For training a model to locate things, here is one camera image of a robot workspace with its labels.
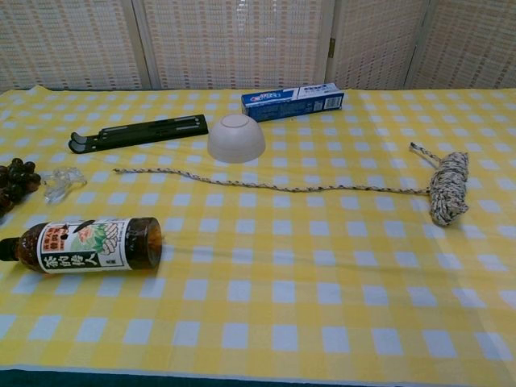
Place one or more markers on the black folding stand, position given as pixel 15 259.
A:
pixel 153 129

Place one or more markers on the brown tea bottle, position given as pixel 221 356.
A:
pixel 80 246

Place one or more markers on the yellow white checked tablecloth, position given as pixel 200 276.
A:
pixel 282 306

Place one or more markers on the woven folding screen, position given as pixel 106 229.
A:
pixel 234 40

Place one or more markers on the upturned white bowl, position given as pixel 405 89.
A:
pixel 235 139

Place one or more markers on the brass screen hinge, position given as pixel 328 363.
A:
pixel 332 47

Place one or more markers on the blue toothpaste box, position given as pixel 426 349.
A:
pixel 290 106

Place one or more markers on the dark grape bunch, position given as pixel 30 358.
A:
pixel 18 177

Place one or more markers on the clear plastic hair clip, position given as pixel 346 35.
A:
pixel 60 177

